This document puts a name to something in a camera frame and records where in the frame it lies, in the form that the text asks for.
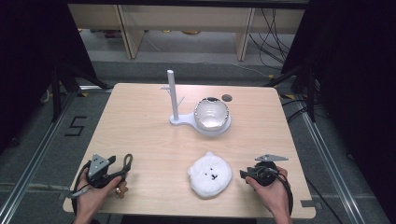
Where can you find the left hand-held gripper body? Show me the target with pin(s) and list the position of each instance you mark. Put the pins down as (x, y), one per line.
(99, 174)

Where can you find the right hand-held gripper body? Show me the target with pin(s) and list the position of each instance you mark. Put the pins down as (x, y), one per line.
(266, 174)

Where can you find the white plush bear face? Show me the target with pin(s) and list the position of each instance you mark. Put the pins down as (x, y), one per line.
(210, 178)

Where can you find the white stand with pole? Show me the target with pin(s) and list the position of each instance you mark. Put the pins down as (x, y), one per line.
(174, 102)

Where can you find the person's right hand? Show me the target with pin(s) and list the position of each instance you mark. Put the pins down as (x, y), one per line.
(274, 194)

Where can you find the person's left hand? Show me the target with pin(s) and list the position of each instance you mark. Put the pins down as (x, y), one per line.
(93, 197)

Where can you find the grey tape piece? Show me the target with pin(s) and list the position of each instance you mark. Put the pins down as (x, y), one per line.
(307, 204)

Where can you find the shiny white bowl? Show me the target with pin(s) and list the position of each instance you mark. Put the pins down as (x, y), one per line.
(211, 113)

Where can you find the dark round sticker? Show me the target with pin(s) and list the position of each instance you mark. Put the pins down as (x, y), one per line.
(226, 97)

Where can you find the black metal stand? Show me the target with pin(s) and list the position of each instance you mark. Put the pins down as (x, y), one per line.
(309, 93)
(56, 93)

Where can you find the beige wooden shelf unit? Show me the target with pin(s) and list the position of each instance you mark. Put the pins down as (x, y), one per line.
(134, 34)

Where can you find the dark curtain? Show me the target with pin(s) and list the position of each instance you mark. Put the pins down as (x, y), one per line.
(358, 77)
(28, 62)

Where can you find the aluminium floor rail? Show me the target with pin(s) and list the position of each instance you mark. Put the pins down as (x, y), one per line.
(34, 158)
(330, 155)

